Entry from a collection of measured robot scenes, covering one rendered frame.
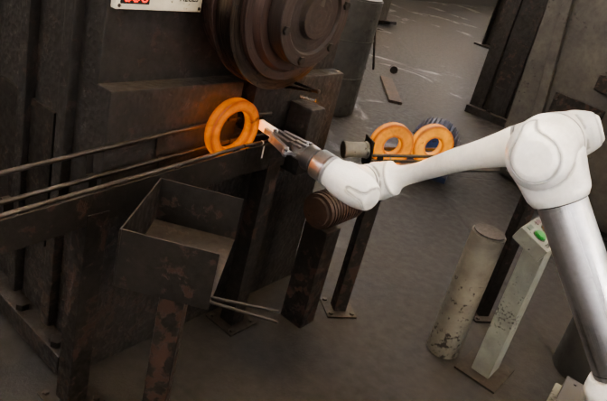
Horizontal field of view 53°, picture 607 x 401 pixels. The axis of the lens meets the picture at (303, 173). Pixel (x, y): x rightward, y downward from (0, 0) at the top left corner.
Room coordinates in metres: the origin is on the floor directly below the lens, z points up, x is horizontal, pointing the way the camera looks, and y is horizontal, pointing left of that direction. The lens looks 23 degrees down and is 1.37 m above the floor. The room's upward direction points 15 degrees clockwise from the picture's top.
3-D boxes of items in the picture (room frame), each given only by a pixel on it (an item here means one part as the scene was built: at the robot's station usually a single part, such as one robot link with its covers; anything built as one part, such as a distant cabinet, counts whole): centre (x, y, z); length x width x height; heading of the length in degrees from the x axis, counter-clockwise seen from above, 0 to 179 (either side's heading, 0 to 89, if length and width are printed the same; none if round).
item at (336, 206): (1.93, -0.13, 0.27); 0.22 x 0.13 x 0.53; 145
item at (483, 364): (1.87, -0.83, 0.31); 0.24 x 0.16 x 0.62; 145
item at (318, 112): (1.93, 0.04, 0.68); 0.11 x 0.08 x 0.24; 55
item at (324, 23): (1.68, 0.08, 1.11); 0.28 x 0.06 x 0.28; 145
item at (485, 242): (1.93, -0.67, 0.26); 0.12 x 0.12 x 0.52
